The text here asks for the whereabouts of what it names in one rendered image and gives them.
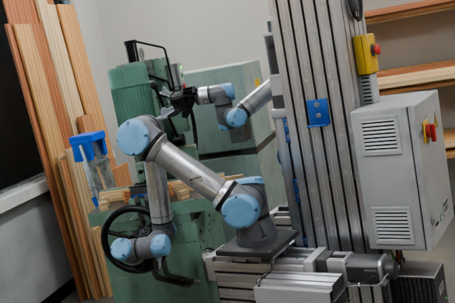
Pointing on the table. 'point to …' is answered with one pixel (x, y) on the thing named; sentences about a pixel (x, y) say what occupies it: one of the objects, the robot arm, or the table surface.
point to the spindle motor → (131, 92)
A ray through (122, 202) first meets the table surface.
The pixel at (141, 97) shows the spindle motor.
